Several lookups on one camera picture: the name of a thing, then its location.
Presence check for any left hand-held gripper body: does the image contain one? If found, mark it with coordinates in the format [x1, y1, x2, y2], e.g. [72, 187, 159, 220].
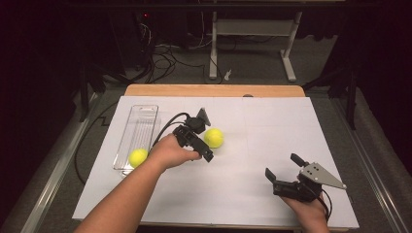
[172, 107, 212, 153]

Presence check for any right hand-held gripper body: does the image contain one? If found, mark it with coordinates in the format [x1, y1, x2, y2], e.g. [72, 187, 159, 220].
[272, 162, 348, 204]

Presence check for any yellow tennis ball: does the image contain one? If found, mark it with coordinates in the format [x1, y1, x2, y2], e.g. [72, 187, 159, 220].
[128, 148, 150, 169]
[203, 127, 225, 150]

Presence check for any clear plastic container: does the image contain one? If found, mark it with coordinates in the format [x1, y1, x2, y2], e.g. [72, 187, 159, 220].
[112, 104, 162, 178]

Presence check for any person's left hand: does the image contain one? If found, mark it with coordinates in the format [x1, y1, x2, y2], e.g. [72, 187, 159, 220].
[147, 133, 203, 173]

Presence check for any person's right hand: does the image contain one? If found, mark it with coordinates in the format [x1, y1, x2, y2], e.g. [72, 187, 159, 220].
[281, 194, 329, 228]

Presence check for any white board mat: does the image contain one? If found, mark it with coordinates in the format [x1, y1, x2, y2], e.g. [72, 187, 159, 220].
[71, 95, 360, 231]

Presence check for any dark metal stand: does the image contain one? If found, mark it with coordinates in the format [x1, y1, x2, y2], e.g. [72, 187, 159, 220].
[77, 60, 130, 123]
[302, 62, 360, 131]

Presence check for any dark device with red light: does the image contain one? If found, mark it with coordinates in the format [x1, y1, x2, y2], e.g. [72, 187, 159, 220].
[137, 11, 156, 43]

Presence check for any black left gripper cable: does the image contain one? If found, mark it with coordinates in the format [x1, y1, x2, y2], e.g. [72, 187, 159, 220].
[151, 112, 192, 149]

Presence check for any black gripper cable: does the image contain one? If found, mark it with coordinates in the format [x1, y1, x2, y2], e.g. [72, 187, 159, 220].
[319, 188, 333, 223]
[151, 112, 192, 149]

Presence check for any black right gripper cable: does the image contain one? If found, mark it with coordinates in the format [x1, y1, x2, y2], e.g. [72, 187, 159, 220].
[319, 188, 333, 223]

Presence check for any grey metal floor rail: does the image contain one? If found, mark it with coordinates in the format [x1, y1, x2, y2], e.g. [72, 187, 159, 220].
[18, 92, 99, 233]
[334, 96, 412, 233]

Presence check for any black floor cable bundle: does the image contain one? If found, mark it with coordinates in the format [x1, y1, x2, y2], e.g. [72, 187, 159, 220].
[142, 43, 208, 84]

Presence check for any long black cable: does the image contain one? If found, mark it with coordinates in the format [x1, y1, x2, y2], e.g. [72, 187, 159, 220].
[74, 100, 120, 186]

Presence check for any white metal desk frame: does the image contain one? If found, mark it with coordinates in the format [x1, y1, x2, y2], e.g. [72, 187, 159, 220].
[208, 11, 304, 83]

